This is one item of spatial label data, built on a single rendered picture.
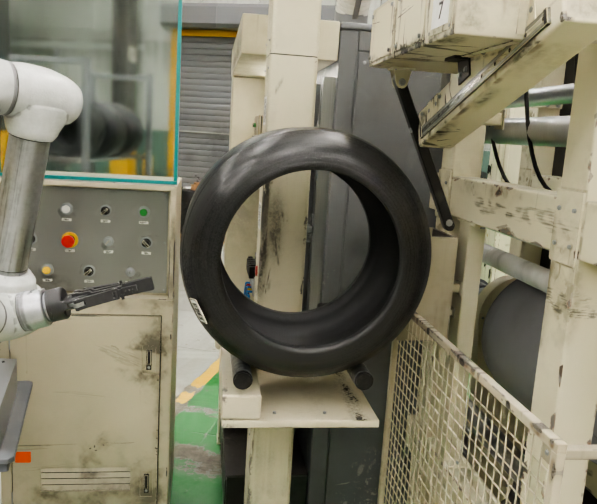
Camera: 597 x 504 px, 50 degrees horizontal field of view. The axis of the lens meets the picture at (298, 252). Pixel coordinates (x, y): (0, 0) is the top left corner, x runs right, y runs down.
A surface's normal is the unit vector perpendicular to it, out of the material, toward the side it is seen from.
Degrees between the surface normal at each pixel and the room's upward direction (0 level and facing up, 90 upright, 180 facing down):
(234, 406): 90
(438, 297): 90
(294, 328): 80
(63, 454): 90
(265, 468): 90
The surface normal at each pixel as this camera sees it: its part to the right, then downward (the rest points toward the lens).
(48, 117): 0.69, 0.46
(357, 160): 0.21, 0.01
